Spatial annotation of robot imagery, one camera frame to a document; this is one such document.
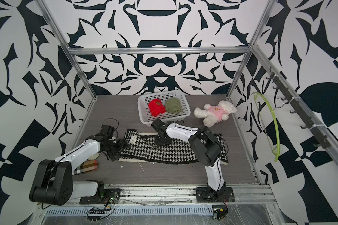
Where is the black white houndstooth scarf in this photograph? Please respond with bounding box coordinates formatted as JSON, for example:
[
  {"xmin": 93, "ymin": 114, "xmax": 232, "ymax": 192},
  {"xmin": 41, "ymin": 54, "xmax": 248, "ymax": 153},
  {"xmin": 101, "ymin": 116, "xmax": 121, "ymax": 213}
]
[{"xmin": 118, "ymin": 128, "xmax": 229, "ymax": 166}]

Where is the red knitted scarf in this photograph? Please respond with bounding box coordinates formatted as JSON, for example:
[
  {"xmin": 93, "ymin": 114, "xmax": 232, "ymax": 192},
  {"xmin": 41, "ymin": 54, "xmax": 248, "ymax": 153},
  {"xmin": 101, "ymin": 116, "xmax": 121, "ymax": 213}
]
[{"xmin": 148, "ymin": 99, "xmax": 166, "ymax": 117}]

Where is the green knitted scarf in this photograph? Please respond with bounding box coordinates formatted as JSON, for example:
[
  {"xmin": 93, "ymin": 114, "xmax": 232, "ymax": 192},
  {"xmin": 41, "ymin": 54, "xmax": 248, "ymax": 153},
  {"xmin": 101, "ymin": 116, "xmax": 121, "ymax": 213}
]
[{"xmin": 165, "ymin": 97, "xmax": 183, "ymax": 114}]

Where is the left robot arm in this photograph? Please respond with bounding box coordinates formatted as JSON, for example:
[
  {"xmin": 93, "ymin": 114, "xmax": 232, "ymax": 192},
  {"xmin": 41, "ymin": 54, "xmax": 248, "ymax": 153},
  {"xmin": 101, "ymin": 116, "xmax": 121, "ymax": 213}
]
[{"xmin": 29, "ymin": 125, "xmax": 130, "ymax": 206}]

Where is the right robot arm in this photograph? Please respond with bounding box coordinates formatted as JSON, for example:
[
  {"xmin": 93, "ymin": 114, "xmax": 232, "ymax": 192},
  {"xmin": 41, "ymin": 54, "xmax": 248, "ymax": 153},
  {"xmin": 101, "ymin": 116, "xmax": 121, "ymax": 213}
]
[{"xmin": 151, "ymin": 119, "xmax": 226, "ymax": 197}]

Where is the white plastic basket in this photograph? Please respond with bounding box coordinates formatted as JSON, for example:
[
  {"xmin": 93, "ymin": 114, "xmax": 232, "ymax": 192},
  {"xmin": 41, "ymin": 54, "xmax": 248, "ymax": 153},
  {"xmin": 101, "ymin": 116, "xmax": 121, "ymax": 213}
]
[{"xmin": 138, "ymin": 90, "xmax": 191, "ymax": 127}]

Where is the light blue alarm clock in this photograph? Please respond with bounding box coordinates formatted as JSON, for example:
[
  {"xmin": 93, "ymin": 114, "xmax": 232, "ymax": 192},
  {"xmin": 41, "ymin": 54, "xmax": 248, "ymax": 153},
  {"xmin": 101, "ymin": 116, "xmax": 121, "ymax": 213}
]
[{"xmin": 87, "ymin": 153, "xmax": 100, "ymax": 161}]

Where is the white teddy bear pink shirt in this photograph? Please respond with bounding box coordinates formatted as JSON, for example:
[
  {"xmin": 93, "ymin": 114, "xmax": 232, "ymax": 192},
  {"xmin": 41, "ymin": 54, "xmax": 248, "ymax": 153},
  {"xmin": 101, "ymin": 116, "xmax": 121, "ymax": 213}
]
[{"xmin": 193, "ymin": 100, "xmax": 237, "ymax": 128}]

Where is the black connector hub left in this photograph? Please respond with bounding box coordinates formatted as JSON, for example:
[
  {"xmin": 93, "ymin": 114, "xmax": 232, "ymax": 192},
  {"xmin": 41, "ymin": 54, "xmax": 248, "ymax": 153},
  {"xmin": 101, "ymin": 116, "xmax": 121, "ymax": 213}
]
[{"xmin": 87, "ymin": 207, "xmax": 106, "ymax": 217}]

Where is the black connector hub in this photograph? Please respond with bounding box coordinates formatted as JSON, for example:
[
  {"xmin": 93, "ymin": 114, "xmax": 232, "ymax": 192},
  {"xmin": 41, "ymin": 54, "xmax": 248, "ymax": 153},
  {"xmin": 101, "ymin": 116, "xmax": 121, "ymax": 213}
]
[
  {"xmin": 212, "ymin": 208, "xmax": 228, "ymax": 221},
  {"xmin": 87, "ymin": 207, "xmax": 106, "ymax": 217}
]

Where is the black connector hub right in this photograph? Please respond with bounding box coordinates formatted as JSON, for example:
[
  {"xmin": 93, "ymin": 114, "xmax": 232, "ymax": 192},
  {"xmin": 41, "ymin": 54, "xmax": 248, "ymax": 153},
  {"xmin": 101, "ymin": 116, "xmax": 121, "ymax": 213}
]
[{"xmin": 212, "ymin": 208, "xmax": 228, "ymax": 221}]

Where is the green clothes hanger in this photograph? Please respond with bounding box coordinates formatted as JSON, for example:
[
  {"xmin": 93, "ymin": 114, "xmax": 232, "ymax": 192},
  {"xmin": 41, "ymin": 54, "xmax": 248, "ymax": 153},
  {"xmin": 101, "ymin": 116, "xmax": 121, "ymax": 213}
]
[{"xmin": 252, "ymin": 92, "xmax": 281, "ymax": 162}]

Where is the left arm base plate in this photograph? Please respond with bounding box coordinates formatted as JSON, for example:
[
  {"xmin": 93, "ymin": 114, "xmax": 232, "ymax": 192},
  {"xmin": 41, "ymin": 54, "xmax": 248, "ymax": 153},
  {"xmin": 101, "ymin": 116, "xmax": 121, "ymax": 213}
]
[{"xmin": 79, "ymin": 188, "xmax": 121, "ymax": 205}]

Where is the white slotted cable duct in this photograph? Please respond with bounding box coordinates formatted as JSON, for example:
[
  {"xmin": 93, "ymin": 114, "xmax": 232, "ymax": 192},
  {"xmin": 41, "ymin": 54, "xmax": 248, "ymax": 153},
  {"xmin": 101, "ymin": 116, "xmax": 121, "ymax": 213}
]
[{"xmin": 46, "ymin": 205, "xmax": 213, "ymax": 217}]

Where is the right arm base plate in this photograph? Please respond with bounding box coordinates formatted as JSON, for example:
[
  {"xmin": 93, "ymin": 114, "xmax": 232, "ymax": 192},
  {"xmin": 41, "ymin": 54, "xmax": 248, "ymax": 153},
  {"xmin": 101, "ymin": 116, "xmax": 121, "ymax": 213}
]
[{"xmin": 195, "ymin": 186, "xmax": 236, "ymax": 203}]

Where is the grey wall hook rail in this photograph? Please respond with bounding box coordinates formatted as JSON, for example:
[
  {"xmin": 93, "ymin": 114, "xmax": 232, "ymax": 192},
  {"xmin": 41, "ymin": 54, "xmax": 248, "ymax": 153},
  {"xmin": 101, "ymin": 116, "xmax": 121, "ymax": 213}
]
[{"xmin": 267, "ymin": 67, "xmax": 331, "ymax": 149}]

